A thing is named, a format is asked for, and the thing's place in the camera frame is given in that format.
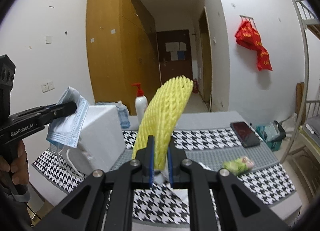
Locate black smartphone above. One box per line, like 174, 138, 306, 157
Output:
230, 122, 260, 148

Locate red hanging bag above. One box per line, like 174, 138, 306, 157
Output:
235, 19, 273, 71

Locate blue face mask pack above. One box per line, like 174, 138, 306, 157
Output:
46, 87, 89, 148

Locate green tissue packet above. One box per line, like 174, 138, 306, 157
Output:
222, 156, 254, 176

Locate wooden wardrobe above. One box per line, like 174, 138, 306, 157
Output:
86, 0, 161, 115

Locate metal bunk bed frame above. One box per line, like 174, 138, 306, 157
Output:
279, 0, 320, 196

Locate houndstooth table mat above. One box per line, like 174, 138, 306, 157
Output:
31, 110, 303, 231

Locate yellow foam net sleeve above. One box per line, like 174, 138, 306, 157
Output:
132, 76, 194, 171

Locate blue spray bottle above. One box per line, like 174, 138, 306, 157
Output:
116, 101, 131, 129

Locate white lotion pump bottle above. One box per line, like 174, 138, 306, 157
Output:
131, 83, 148, 124

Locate white styrofoam box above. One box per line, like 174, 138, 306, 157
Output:
62, 105, 126, 176

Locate teal plastic basket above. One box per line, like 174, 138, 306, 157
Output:
255, 120, 286, 152

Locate wooden boards against wall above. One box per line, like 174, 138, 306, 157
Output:
296, 82, 304, 114

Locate white wall switch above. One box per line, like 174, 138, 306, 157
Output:
41, 81, 55, 93

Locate red fire extinguisher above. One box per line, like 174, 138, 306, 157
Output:
193, 78, 199, 94

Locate person's left hand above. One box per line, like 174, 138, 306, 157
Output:
1, 140, 29, 187

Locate dark brown entry door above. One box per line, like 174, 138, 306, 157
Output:
156, 29, 193, 83

